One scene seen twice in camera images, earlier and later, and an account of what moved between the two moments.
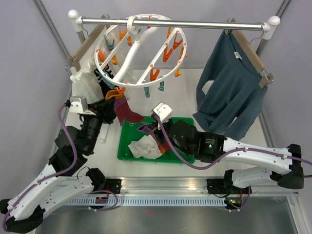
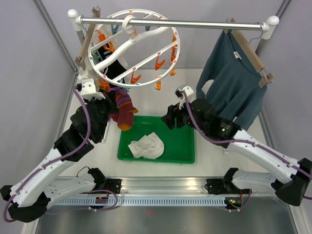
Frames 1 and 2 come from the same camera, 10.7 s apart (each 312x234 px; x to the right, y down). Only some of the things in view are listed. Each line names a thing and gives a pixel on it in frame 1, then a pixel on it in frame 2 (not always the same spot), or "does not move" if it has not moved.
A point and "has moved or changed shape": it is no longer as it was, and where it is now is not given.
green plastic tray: x=129 y=132 does not move
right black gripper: x=169 y=122 → x=173 y=111
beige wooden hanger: x=76 y=59 → x=82 y=59
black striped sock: x=104 y=87 → x=113 y=70
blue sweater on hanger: x=230 y=95 does not move
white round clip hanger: x=134 y=55 has moved or changed shape
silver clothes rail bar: x=267 y=27 does not move
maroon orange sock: x=164 y=146 → x=125 y=110
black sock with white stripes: x=97 y=73 → x=103 y=53
